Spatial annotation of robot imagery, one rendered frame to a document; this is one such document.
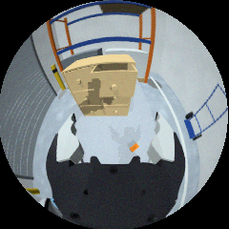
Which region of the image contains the tan wooden chest of drawers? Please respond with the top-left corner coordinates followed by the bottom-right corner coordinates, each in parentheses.
top-left (61, 54), bottom-right (135, 116)

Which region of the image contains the tan wooden drawer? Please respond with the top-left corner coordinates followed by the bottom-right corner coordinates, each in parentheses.
top-left (80, 105), bottom-right (104, 115)
top-left (73, 89), bottom-right (101, 105)
top-left (63, 66), bottom-right (94, 91)
top-left (91, 63), bottom-right (137, 97)
top-left (103, 105), bottom-right (128, 115)
top-left (101, 96), bottom-right (130, 104)

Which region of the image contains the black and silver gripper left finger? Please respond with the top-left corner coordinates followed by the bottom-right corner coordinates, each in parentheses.
top-left (46, 114), bottom-right (84, 199)

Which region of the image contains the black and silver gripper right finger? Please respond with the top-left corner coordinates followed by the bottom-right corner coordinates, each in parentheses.
top-left (147, 112), bottom-right (185, 200)

